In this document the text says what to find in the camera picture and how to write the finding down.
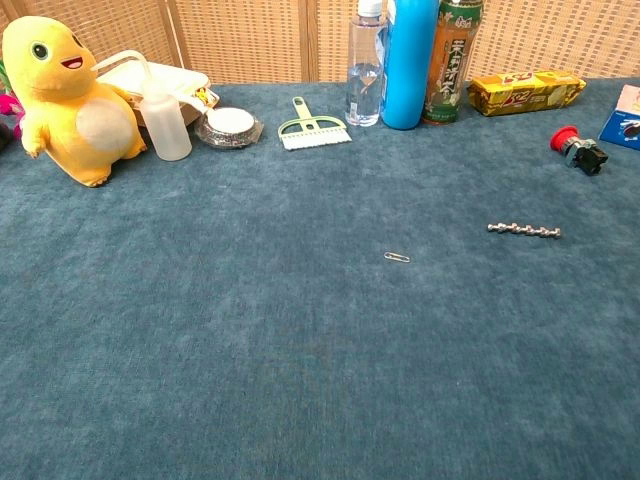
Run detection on yellow plush dinosaur toy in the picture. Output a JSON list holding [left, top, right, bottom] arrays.
[[1, 15, 148, 188]]

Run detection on clear water bottle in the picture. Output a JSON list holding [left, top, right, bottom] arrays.
[[344, 0, 389, 128]]

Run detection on green and white brush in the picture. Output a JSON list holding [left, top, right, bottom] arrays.
[[277, 96, 353, 152]]

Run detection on yellow biscuit package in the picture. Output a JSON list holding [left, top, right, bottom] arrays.
[[467, 70, 588, 118]]

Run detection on woven rattan folding screen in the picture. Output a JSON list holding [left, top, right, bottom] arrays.
[[0, 0, 640, 85]]

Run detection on green tea drink bottle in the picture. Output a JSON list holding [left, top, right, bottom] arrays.
[[422, 0, 485, 126]]

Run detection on round foil-wrapped white container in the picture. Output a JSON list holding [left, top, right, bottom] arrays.
[[194, 107, 265, 150]]

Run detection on blue cylindrical bottle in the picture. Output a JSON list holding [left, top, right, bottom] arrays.
[[380, 0, 441, 131]]

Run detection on blue fabric tablecloth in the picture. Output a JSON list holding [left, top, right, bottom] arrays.
[[0, 77, 640, 480]]

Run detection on metal ball chain rod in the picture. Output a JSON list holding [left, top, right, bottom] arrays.
[[487, 222, 562, 240]]

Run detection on pink plush toy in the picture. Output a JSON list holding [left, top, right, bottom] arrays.
[[0, 59, 26, 151]]

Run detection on red emergency stop button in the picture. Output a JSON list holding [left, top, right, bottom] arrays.
[[549, 125, 610, 177]]

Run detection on blue and white cookie box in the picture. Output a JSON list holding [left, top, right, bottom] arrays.
[[597, 83, 640, 152]]

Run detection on white plastic squeeze bottle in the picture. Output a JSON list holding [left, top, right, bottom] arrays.
[[92, 49, 193, 162]]

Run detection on white takeaway food box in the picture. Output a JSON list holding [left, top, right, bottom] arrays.
[[97, 61, 220, 128]]

